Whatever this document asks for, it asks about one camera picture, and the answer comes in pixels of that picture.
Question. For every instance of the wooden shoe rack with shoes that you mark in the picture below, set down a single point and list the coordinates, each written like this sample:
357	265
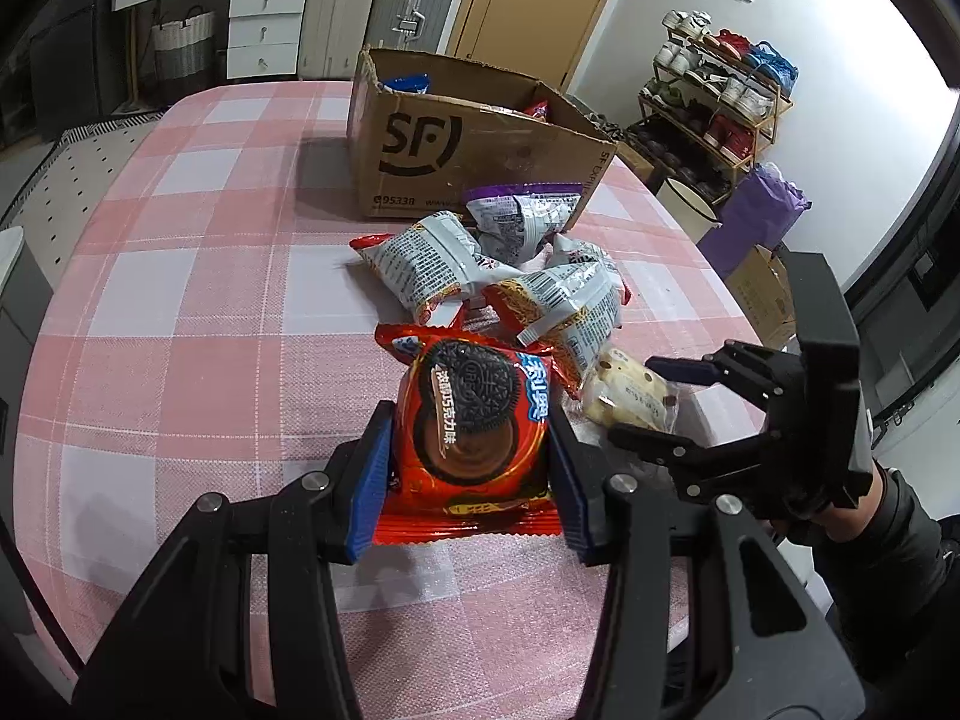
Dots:
731	135

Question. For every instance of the person's right forearm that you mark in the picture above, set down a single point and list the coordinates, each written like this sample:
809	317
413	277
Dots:
885	562

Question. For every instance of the small cardboard box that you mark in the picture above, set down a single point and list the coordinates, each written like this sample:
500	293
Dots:
636	161

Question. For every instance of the wooden door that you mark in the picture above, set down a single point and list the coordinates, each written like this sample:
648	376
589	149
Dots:
540	7

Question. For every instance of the silver suitcase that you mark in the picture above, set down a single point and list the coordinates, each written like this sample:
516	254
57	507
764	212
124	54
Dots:
412	0

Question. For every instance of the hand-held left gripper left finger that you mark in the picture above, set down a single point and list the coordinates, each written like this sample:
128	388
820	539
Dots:
371	480

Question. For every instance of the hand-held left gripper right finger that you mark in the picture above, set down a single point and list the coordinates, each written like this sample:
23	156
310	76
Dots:
566	480

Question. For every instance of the red chocolate cookie packet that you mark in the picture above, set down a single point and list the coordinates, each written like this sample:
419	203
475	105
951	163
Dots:
465	420

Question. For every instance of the silver and red snack packet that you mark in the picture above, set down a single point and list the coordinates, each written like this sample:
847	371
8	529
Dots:
427	262
581	249
562	300

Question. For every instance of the clear bread packet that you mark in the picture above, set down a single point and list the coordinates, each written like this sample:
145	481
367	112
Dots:
626	394

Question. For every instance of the brown cardboard box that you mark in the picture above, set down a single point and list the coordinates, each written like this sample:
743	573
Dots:
450	157

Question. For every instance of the red and white snack packet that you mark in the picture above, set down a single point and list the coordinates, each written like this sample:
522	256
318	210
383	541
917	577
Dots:
536	109

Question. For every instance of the silver purple-edged snack packet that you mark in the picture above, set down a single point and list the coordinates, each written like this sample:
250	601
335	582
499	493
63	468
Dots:
517	221

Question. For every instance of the cream trash bin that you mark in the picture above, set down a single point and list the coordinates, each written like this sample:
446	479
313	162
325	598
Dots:
686	206

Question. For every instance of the dotted floor rug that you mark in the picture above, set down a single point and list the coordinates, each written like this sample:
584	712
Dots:
75	172

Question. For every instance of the pink checked tablecloth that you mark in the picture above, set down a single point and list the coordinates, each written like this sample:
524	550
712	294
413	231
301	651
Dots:
187	315

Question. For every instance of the pile of sneakers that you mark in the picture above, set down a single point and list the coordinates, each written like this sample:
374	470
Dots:
596	124

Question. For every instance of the purple bag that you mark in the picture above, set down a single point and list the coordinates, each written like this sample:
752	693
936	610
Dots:
750	225

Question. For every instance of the printed cardboard box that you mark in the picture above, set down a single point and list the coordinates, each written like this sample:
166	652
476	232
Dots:
757	292

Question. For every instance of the grey refrigerator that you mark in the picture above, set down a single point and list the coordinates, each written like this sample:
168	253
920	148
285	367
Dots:
67	67

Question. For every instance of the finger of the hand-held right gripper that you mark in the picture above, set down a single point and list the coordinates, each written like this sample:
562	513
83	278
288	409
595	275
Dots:
675	370
652	444

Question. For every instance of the beige suitcase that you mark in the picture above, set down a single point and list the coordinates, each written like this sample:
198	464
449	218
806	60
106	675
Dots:
337	7

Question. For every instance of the white drawer desk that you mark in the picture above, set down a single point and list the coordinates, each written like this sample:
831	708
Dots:
266	30

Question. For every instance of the woven laundry basket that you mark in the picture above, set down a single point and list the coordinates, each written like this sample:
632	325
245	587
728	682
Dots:
184	49

